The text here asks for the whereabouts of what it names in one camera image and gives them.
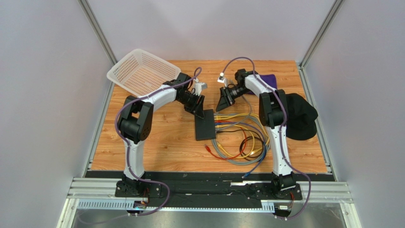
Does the yellow ethernet cable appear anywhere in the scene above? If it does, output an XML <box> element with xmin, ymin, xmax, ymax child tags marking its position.
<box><xmin>214</xmin><ymin>113</ymin><xmax>271</xmax><ymax>159</ymax></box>

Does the black bucket hat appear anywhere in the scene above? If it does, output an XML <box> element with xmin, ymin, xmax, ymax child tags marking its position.
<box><xmin>285</xmin><ymin>93</ymin><xmax>318</xmax><ymax>141</ymax></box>

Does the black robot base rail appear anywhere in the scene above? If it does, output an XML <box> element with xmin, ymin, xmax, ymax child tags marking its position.
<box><xmin>84</xmin><ymin>171</ymin><xmax>336</xmax><ymax>209</ymax></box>

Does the blue ethernet cable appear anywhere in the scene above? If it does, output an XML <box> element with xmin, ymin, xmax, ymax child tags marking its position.
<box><xmin>215</xmin><ymin>122</ymin><xmax>268</xmax><ymax>178</ymax></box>

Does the purple folded cloth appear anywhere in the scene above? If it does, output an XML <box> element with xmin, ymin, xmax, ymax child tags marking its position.
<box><xmin>245</xmin><ymin>74</ymin><xmax>278</xmax><ymax>96</ymax></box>

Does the red ethernet cable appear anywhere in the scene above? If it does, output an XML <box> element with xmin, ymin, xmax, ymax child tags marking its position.
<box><xmin>204</xmin><ymin>119</ymin><xmax>247</xmax><ymax>160</ymax></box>

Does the black cable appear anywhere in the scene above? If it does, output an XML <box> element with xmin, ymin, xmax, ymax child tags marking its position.
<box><xmin>216</xmin><ymin>129</ymin><xmax>268</xmax><ymax>158</ymax></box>

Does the black network switch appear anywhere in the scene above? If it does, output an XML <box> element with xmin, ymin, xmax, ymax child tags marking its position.
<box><xmin>194</xmin><ymin>109</ymin><xmax>216</xmax><ymax>141</ymax></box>

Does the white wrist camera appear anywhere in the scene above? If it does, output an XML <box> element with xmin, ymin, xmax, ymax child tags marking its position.
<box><xmin>193</xmin><ymin>82</ymin><xmax>208</xmax><ymax>95</ymax></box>
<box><xmin>217</xmin><ymin>72</ymin><xmax>228</xmax><ymax>87</ymax></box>

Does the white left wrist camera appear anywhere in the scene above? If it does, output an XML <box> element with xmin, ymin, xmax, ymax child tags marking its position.
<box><xmin>193</xmin><ymin>82</ymin><xmax>208</xmax><ymax>95</ymax></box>

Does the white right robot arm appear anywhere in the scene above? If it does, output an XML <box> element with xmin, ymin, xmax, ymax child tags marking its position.
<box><xmin>216</xmin><ymin>69</ymin><xmax>296</xmax><ymax>199</ymax></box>

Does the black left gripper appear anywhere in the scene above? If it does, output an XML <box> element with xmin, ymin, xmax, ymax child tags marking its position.
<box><xmin>177</xmin><ymin>93</ymin><xmax>205</xmax><ymax>120</ymax></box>

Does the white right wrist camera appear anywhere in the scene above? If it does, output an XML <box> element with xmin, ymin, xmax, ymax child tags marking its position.
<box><xmin>217</xmin><ymin>72</ymin><xmax>228</xmax><ymax>87</ymax></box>

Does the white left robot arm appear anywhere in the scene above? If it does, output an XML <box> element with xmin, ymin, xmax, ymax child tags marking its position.
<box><xmin>115</xmin><ymin>72</ymin><xmax>204</xmax><ymax>197</ymax></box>

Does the white plastic basket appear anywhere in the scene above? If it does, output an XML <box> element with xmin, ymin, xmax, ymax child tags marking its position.
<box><xmin>106</xmin><ymin>49</ymin><xmax>181</xmax><ymax>96</ymax></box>

